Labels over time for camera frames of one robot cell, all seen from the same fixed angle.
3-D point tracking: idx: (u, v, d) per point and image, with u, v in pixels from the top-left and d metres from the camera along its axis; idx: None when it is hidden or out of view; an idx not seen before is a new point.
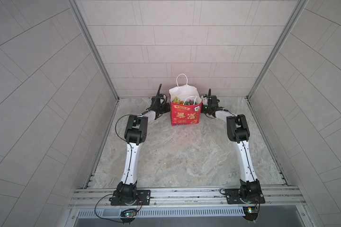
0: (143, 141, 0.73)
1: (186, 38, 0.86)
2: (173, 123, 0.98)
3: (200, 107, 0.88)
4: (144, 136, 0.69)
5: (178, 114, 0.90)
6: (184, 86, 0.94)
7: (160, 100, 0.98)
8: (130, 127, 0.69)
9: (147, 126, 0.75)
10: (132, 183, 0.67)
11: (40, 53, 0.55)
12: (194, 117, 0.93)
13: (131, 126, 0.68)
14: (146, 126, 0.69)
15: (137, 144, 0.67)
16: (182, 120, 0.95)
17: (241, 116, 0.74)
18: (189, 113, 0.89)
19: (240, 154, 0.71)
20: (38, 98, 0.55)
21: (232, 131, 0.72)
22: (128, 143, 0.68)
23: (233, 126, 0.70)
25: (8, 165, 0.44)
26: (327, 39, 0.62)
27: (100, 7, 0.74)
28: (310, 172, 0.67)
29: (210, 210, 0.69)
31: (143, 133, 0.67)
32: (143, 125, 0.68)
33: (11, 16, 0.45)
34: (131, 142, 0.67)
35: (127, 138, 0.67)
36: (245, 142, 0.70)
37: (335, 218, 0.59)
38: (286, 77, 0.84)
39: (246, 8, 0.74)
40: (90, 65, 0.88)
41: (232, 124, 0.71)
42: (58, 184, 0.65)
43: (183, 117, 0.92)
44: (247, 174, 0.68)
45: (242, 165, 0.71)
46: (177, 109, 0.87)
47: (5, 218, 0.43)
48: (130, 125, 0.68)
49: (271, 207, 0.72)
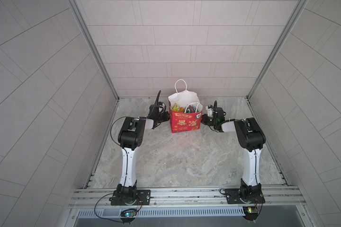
0: (139, 146, 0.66)
1: (186, 38, 0.86)
2: (173, 131, 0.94)
3: (201, 114, 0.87)
4: (139, 140, 0.62)
5: (179, 122, 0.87)
6: (183, 92, 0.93)
7: (158, 108, 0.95)
8: (126, 129, 0.63)
9: (143, 129, 0.65)
10: (131, 185, 0.66)
11: (40, 53, 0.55)
12: (196, 123, 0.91)
13: (127, 128, 0.62)
14: (142, 128, 0.63)
15: (132, 149, 0.62)
16: (183, 127, 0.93)
17: (250, 119, 0.66)
18: (191, 120, 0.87)
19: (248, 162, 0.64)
20: (38, 98, 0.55)
21: (244, 135, 0.61)
22: (123, 148, 0.62)
23: (244, 130, 0.61)
25: (8, 165, 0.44)
26: (327, 39, 0.62)
27: (100, 7, 0.74)
28: (310, 172, 0.67)
29: (210, 210, 0.69)
31: (139, 135, 0.61)
32: (140, 127, 0.62)
33: (11, 16, 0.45)
34: (126, 146, 0.62)
35: (121, 142, 0.62)
36: (257, 150, 0.61)
37: (335, 218, 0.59)
38: (286, 77, 0.84)
39: (246, 8, 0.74)
40: (90, 65, 0.88)
41: (243, 128, 0.61)
42: (58, 184, 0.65)
43: (184, 124, 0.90)
44: (251, 179, 0.65)
45: (248, 172, 0.66)
46: (179, 117, 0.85)
47: (5, 218, 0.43)
48: (125, 127, 0.63)
49: (271, 207, 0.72)
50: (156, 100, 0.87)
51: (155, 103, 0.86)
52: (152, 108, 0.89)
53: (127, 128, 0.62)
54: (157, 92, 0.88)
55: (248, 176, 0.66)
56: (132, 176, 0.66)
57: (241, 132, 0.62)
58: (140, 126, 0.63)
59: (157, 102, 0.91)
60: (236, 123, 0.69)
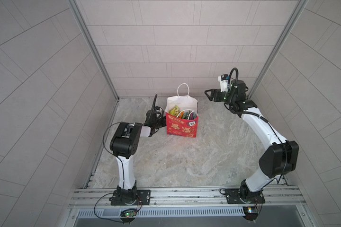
0: (133, 154, 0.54)
1: (186, 38, 0.86)
2: (168, 132, 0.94)
3: (195, 122, 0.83)
4: (134, 147, 0.56)
5: (173, 125, 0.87)
6: (185, 97, 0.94)
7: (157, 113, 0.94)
8: (119, 135, 0.58)
9: (139, 136, 0.60)
10: (130, 188, 0.65)
11: (40, 53, 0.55)
12: (190, 131, 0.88)
13: (120, 134, 0.57)
14: (138, 134, 0.58)
15: (126, 158, 0.57)
16: (177, 131, 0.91)
17: (292, 145, 0.47)
18: (184, 126, 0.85)
19: (262, 180, 0.57)
20: (38, 98, 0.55)
21: (272, 167, 0.47)
22: (116, 157, 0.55)
23: (277, 160, 0.45)
25: (9, 166, 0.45)
26: (327, 39, 0.62)
27: (100, 8, 0.75)
28: (311, 172, 0.67)
29: (210, 210, 0.69)
31: (134, 143, 0.56)
32: (136, 133, 0.57)
33: (11, 16, 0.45)
34: (119, 155, 0.57)
35: (113, 150, 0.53)
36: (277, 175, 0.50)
37: (335, 218, 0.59)
38: (286, 77, 0.84)
39: (246, 8, 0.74)
40: (90, 65, 0.88)
41: (276, 158, 0.45)
42: (58, 184, 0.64)
43: (178, 128, 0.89)
44: (256, 189, 0.63)
45: (256, 183, 0.61)
46: (172, 120, 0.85)
47: (5, 218, 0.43)
48: (119, 133, 0.57)
49: (271, 207, 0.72)
50: (152, 106, 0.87)
51: (152, 108, 0.87)
52: (148, 114, 0.83)
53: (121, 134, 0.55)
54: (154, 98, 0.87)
55: (255, 186, 0.63)
56: (130, 181, 0.65)
57: (271, 161, 0.47)
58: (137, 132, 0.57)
59: (154, 108, 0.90)
60: (271, 148, 0.46)
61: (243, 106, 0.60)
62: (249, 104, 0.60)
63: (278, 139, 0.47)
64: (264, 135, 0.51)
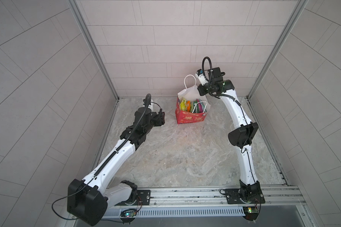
0: (98, 220, 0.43)
1: (186, 38, 0.86)
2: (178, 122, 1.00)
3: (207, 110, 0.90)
4: (96, 216, 0.42)
5: (186, 117, 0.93)
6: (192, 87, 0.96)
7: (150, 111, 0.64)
8: (74, 206, 0.41)
9: (99, 203, 0.41)
10: (126, 198, 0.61)
11: (41, 53, 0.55)
12: (201, 118, 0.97)
13: (75, 202, 0.40)
14: (95, 205, 0.40)
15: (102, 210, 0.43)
16: (188, 120, 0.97)
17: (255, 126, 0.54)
18: (197, 117, 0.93)
19: (240, 158, 0.68)
20: (38, 98, 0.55)
21: (237, 140, 0.63)
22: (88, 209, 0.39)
23: (242, 137, 0.60)
25: (9, 165, 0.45)
26: (327, 39, 0.62)
27: (100, 8, 0.75)
28: (311, 172, 0.67)
29: (210, 210, 0.69)
31: (94, 214, 0.40)
32: (90, 204, 0.38)
33: (11, 16, 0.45)
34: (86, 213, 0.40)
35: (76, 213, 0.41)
36: (248, 147, 0.64)
37: (335, 218, 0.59)
38: (286, 77, 0.84)
39: (246, 8, 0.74)
40: (90, 65, 0.88)
41: (241, 135, 0.59)
42: (58, 184, 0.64)
43: (190, 118, 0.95)
44: (248, 177, 0.66)
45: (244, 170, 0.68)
46: (186, 115, 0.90)
47: (5, 218, 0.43)
48: (73, 202, 0.40)
49: (271, 207, 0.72)
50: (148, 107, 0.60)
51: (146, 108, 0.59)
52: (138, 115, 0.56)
53: (75, 202, 0.40)
54: (148, 96, 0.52)
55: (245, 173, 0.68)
56: (125, 193, 0.62)
57: (237, 137, 0.63)
58: (91, 201, 0.38)
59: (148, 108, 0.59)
60: (237, 129, 0.60)
61: (223, 86, 0.65)
62: (227, 84, 0.66)
63: (245, 121, 0.59)
64: (236, 117, 0.63)
